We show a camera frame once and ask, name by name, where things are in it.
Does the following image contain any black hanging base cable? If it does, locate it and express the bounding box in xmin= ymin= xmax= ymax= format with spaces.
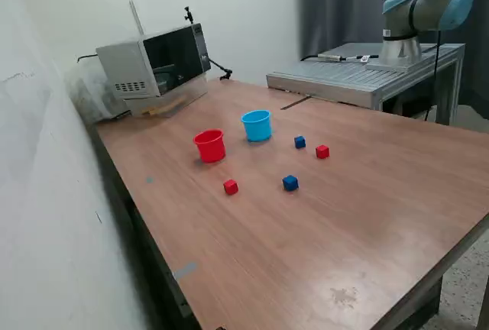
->
xmin=423 ymin=30 xmax=444 ymax=121

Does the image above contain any clear plastic bag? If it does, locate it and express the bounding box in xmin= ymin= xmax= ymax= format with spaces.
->
xmin=64 ymin=64 xmax=131 ymax=125

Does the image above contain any grey tape strip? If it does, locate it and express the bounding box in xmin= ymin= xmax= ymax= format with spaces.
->
xmin=172 ymin=261 xmax=199 ymax=281

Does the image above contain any red plastic cup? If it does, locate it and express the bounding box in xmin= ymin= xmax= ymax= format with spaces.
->
xmin=193 ymin=128 xmax=227 ymax=164

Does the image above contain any silver microwave oven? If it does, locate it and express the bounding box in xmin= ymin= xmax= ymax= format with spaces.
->
xmin=95 ymin=22 xmax=212 ymax=101

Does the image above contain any aluminium robot base table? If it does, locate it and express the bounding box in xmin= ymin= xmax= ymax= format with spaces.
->
xmin=266 ymin=42 xmax=466 ymax=127

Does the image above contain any blue plastic cup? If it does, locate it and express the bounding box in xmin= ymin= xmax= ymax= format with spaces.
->
xmin=241 ymin=109 xmax=274 ymax=143

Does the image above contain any dark grey curtain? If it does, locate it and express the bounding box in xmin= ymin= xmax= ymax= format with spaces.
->
xmin=297 ymin=0 xmax=489 ymax=121

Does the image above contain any thin metal rod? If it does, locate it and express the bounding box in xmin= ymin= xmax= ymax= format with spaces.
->
xmin=128 ymin=0 xmax=145 ymax=37

